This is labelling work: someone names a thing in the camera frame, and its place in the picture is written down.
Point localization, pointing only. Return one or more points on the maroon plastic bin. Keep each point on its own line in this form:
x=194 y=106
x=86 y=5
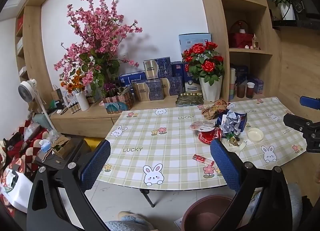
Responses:
x=200 y=218

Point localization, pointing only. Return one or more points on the blue coffee bag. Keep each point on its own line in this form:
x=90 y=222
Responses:
x=243 y=121

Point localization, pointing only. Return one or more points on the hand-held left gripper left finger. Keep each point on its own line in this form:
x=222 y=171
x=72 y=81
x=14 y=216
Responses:
x=96 y=163

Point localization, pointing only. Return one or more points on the white plastic bag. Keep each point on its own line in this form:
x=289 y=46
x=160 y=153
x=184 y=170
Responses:
x=15 y=188

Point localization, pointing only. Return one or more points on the red gift basket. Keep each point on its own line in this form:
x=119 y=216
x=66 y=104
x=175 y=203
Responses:
x=241 y=40

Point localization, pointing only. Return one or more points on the green metal tray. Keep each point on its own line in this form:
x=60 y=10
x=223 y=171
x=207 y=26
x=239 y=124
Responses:
x=190 y=100

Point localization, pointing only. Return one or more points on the person's left leg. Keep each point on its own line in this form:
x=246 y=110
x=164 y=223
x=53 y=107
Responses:
x=130 y=224

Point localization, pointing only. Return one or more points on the dark wooden stool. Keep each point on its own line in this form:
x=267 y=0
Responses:
x=75 y=151

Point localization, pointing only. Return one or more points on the red white checked blanket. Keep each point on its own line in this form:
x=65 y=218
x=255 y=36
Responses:
x=15 y=151

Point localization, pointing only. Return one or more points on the white paper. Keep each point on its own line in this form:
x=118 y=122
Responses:
x=231 y=123

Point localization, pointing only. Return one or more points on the flat blue carton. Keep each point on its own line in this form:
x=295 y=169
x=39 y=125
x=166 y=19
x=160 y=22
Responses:
x=132 y=77

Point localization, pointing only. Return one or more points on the brown cup with white rim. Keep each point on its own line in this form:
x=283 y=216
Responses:
x=250 y=91

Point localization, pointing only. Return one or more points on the row of small brown bottles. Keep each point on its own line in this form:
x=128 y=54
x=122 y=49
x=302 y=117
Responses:
x=75 y=107

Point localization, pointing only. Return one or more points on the open cardboard box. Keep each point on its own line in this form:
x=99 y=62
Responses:
x=62 y=147

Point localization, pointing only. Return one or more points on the black tv stand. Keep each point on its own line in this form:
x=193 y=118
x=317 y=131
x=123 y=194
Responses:
x=300 y=22

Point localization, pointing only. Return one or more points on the white standing fan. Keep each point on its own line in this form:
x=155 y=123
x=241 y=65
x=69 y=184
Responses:
x=26 y=92

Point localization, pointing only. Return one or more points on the blue and white box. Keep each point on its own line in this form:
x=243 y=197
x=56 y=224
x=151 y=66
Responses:
x=192 y=85

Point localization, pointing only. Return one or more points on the clear round plastic lid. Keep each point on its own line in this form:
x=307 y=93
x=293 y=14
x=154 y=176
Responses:
x=255 y=135

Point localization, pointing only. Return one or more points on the brown plastic cup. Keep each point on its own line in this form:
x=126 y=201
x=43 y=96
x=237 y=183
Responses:
x=241 y=91

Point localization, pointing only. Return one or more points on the plaid rabbit print tablecloth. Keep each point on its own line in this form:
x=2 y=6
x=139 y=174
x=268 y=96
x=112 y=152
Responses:
x=162 y=146

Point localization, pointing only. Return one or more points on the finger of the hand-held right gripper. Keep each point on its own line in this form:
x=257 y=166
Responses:
x=296 y=121
x=310 y=102

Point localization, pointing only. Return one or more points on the beige slipper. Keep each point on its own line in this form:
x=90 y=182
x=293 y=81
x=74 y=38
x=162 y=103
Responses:
x=127 y=213

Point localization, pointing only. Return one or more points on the purple blue small box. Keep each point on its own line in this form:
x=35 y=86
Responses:
x=258 y=85

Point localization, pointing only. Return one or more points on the white blister card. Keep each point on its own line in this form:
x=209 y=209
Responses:
x=202 y=125

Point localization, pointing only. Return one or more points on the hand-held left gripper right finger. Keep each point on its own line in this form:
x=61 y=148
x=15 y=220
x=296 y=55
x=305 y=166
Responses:
x=225 y=163

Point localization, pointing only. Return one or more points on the scalloped painted planter box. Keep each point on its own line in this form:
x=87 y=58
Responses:
x=117 y=106

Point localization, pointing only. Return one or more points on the light blue carton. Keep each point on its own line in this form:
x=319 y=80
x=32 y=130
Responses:
x=192 y=40

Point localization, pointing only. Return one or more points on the white vase with orange flowers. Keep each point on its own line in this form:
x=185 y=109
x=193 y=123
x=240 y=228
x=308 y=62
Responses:
x=82 y=101

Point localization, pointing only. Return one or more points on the red rose plant white pot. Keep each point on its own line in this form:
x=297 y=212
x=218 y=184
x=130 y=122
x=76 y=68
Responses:
x=211 y=91

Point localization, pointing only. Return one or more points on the small red packet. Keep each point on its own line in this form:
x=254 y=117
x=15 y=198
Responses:
x=203 y=159

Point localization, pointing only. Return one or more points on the small perfume bottle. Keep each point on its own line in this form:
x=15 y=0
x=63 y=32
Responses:
x=255 y=43

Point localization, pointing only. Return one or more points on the silver and blue gift box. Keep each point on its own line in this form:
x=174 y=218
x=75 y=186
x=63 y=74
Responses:
x=160 y=68

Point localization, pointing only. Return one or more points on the dark blue shelf box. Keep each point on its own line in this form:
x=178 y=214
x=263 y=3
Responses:
x=241 y=73

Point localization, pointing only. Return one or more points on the white wall socket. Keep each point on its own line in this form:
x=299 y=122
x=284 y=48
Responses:
x=124 y=55

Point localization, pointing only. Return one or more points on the pink blossom arrangement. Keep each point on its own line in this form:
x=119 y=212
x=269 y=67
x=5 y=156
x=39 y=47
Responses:
x=100 y=33

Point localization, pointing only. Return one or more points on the green gold foil wrapper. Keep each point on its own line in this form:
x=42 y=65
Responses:
x=232 y=140

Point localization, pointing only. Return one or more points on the small brown paper bag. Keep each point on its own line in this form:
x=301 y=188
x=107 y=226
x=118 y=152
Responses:
x=56 y=95

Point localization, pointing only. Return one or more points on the crushed red soda can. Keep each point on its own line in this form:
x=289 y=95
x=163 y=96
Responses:
x=208 y=136

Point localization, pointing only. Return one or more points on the black folding table frame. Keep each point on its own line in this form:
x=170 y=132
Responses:
x=147 y=196

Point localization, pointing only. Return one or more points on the crumpled brown paper bag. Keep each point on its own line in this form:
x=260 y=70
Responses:
x=212 y=112

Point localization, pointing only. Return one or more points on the stack of pastel cups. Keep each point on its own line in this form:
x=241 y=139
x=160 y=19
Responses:
x=232 y=83

